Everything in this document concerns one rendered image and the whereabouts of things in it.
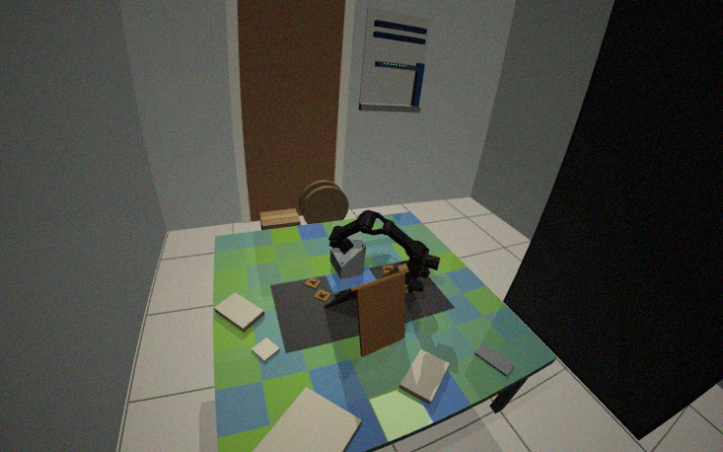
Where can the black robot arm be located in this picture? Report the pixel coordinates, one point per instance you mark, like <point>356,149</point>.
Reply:
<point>417,252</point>

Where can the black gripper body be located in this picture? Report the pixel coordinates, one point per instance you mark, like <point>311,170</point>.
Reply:
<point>415,285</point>

